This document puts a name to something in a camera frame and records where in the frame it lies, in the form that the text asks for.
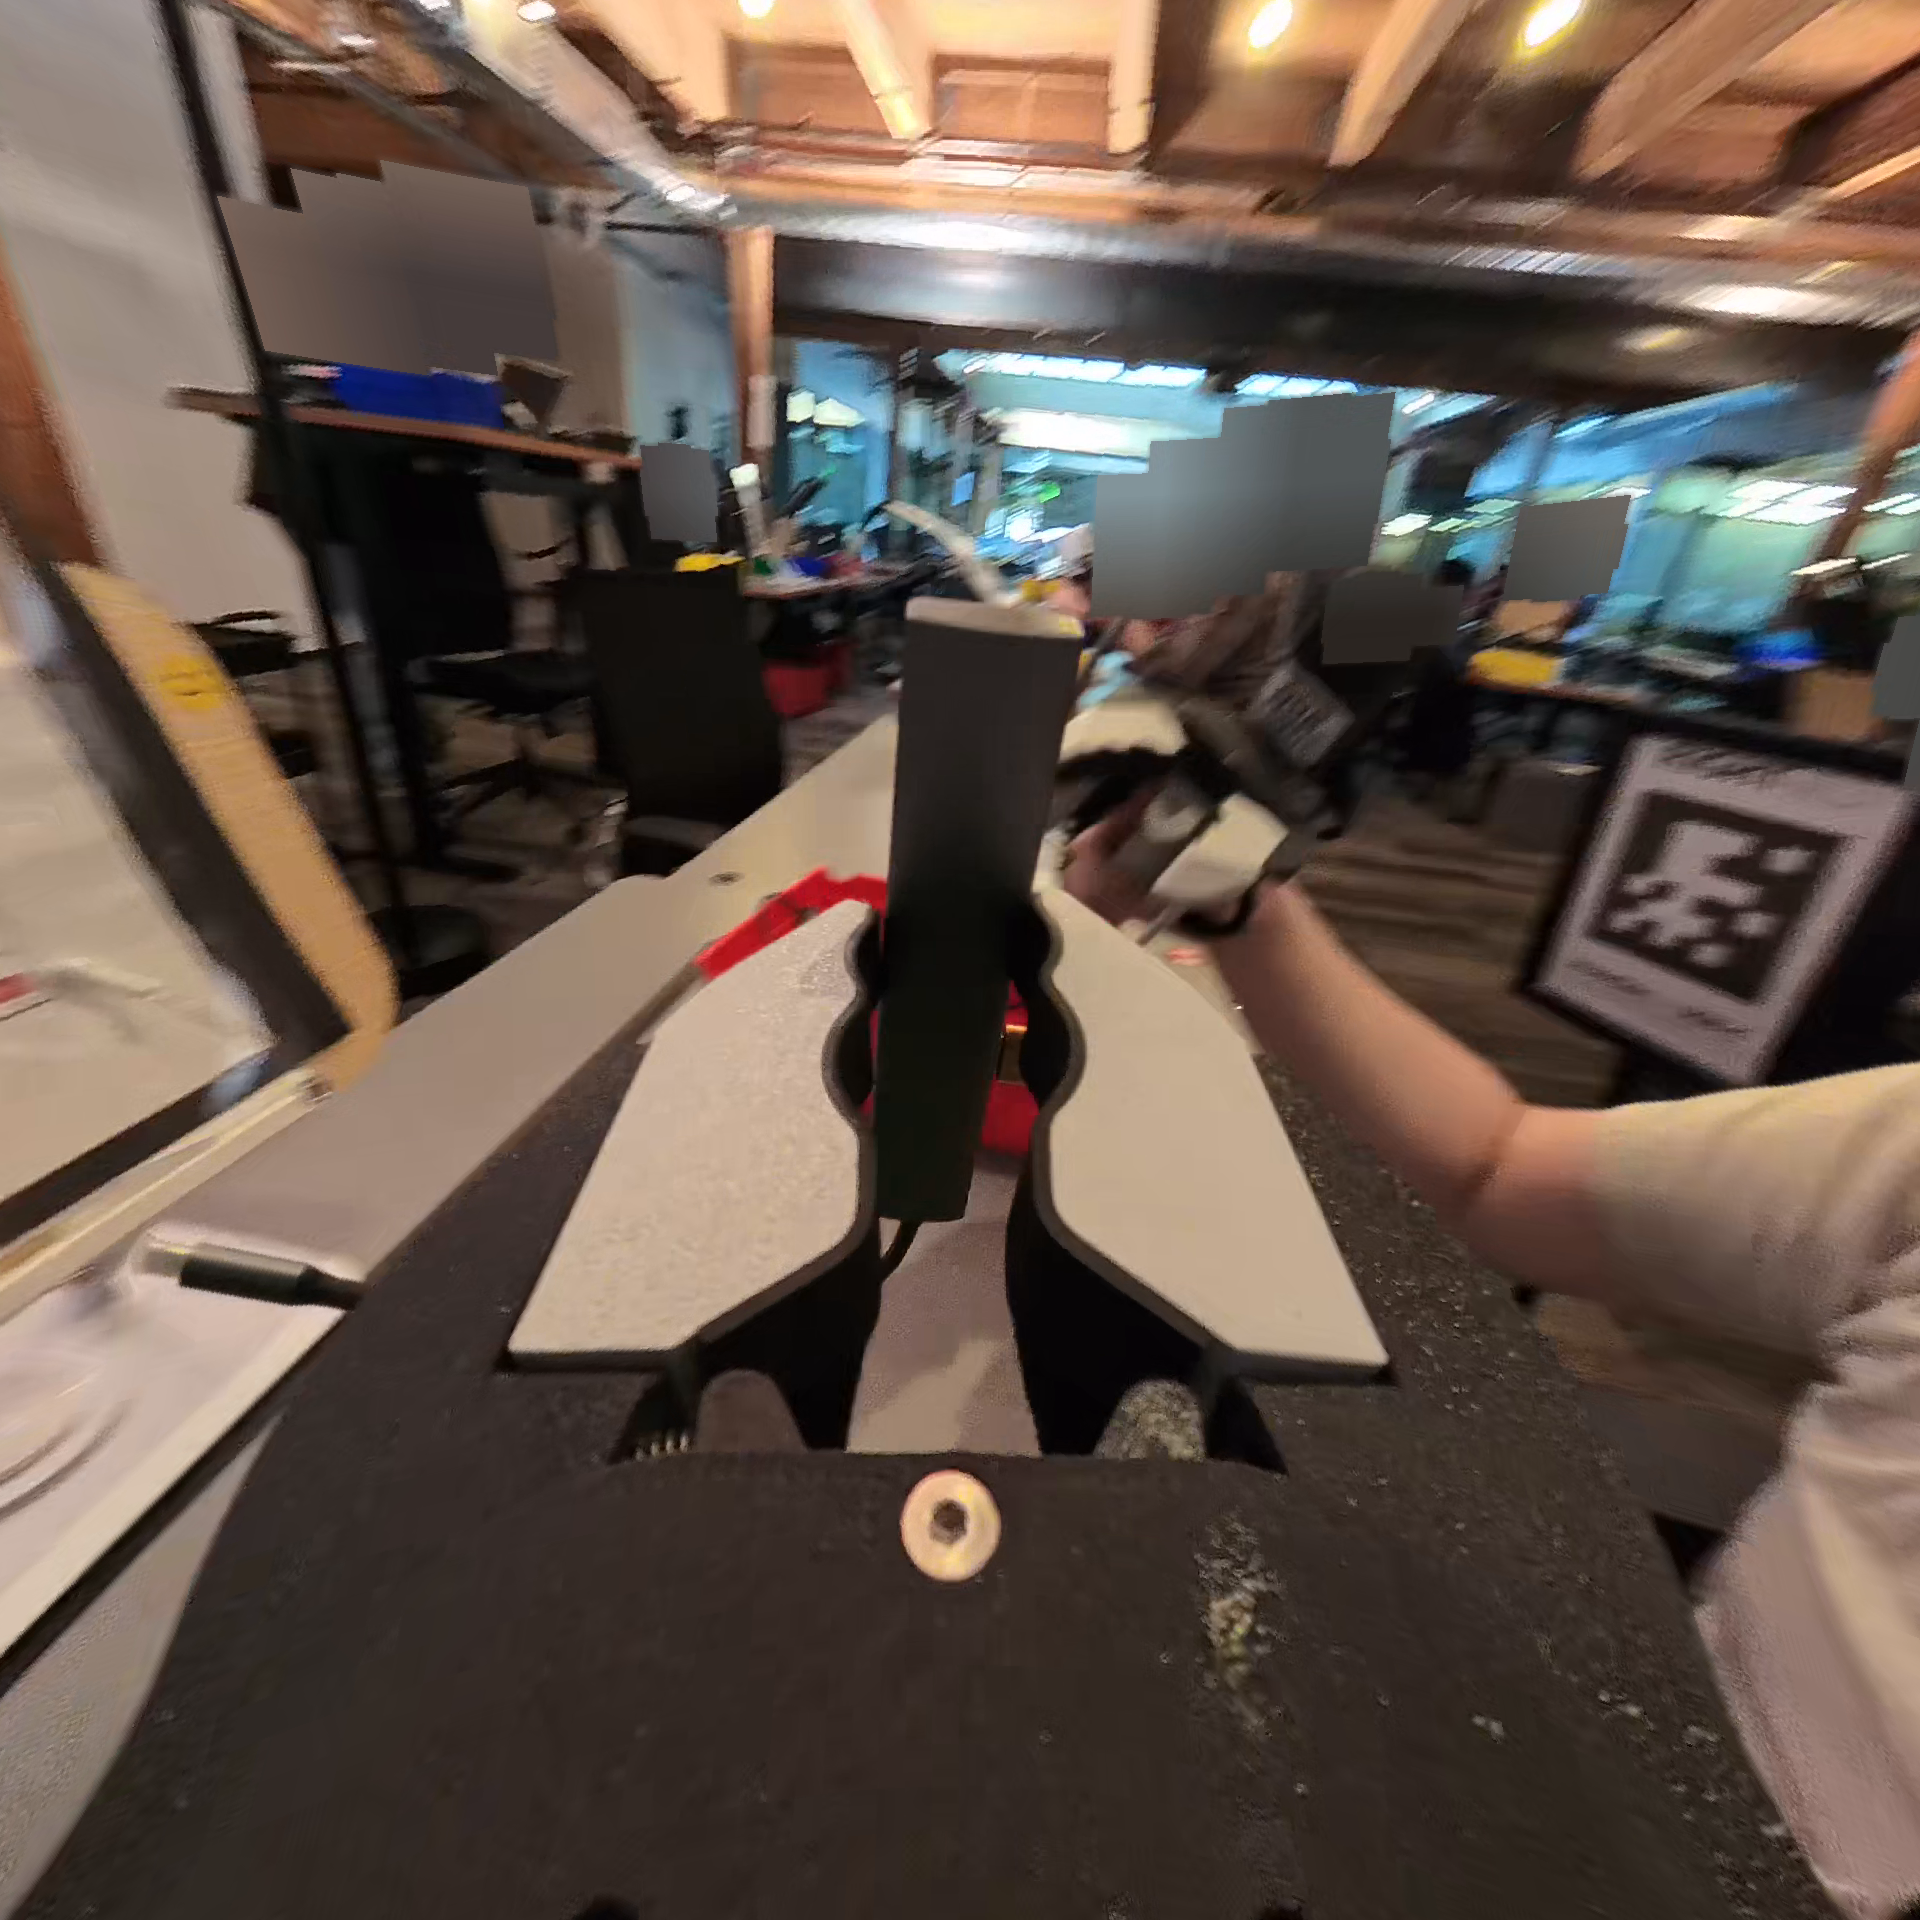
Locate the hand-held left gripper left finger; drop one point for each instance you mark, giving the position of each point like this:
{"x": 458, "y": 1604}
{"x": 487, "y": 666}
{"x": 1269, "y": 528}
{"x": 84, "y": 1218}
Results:
{"x": 706, "y": 1154}

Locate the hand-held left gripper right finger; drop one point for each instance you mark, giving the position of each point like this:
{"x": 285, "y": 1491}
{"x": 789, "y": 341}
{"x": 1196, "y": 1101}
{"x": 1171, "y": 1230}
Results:
{"x": 1199, "y": 1171}

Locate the red plastic bin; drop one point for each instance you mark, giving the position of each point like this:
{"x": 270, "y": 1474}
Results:
{"x": 764, "y": 922}

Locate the dark grey usb hub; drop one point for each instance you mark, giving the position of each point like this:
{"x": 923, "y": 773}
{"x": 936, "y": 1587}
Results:
{"x": 969, "y": 839}

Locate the person's right hand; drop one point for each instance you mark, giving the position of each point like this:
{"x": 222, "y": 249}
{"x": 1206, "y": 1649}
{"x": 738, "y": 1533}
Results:
{"x": 1111, "y": 871}

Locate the black office chair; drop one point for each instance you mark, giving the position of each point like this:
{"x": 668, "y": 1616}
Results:
{"x": 675, "y": 705}

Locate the red storage crate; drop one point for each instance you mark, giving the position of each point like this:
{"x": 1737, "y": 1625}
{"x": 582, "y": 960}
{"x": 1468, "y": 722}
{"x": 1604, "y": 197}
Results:
{"x": 812, "y": 687}

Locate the black white marker board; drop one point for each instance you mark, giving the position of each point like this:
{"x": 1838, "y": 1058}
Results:
{"x": 1708, "y": 900}

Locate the rounded wooden board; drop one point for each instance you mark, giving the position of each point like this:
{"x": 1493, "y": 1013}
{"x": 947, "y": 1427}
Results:
{"x": 285, "y": 839}

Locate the instruction sheet on stand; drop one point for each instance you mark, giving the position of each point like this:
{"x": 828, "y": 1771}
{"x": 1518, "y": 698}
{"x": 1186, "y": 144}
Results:
{"x": 194, "y": 839}

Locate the wooden standing desk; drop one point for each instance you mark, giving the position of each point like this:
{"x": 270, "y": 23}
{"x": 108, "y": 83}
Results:
{"x": 453, "y": 437}

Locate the blue storage bin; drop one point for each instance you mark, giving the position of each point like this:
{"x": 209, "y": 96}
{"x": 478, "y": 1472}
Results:
{"x": 418, "y": 394}

